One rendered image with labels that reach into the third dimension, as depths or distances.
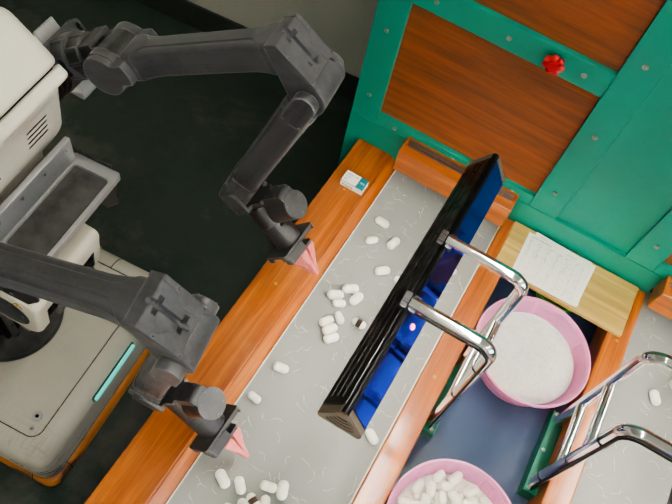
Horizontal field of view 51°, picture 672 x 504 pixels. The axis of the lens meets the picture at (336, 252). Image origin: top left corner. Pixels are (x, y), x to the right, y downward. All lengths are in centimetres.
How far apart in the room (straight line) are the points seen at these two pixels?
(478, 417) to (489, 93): 71
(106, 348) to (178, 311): 117
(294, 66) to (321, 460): 79
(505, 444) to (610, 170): 63
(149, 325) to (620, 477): 111
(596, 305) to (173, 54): 111
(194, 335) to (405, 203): 97
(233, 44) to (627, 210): 97
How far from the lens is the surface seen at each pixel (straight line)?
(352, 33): 277
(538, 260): 174
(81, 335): 207
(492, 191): 142
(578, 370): 170
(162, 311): 88
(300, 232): 144
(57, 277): 94
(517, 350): 167
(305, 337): 154
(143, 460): 143
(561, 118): 156
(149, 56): 120
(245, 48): 106
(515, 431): 166
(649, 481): 169
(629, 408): 172
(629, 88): 146
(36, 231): 134
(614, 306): 177
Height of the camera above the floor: 214
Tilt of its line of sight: 58 degrees down
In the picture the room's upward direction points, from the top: 16 degrees clockwise
